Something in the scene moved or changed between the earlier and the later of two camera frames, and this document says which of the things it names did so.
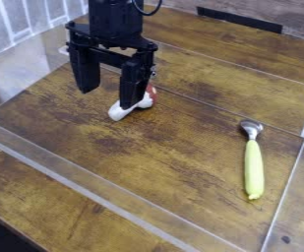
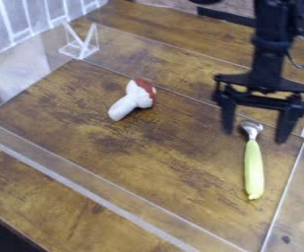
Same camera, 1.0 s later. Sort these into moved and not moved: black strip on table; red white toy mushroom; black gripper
Moved: black gripper
Not moved: black strip on table; red white toy mushroom
